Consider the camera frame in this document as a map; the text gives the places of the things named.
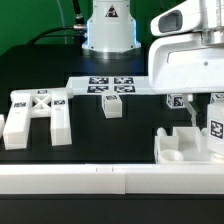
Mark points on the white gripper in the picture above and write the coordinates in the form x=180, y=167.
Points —
x=181, y=64

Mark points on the white chair seat part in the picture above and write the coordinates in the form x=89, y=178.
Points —
x=185, y=146

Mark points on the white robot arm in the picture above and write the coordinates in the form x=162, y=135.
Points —
x=111, y=32

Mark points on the white tagged small block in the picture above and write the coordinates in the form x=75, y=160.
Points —
x=175, y=101

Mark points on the white tagged right block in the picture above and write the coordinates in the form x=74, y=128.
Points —
x=216, y=97

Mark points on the white part left edge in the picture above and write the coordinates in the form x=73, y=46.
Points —
x=2, y=123

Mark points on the white front rail barrier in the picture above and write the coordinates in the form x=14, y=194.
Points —
x=111, y=179

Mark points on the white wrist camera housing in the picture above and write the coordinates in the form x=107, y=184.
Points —
x=190, y=16

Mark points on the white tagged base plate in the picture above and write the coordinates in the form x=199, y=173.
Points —
x=123, y=85

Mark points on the white chair back frame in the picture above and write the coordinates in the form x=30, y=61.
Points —
x=28, y=104

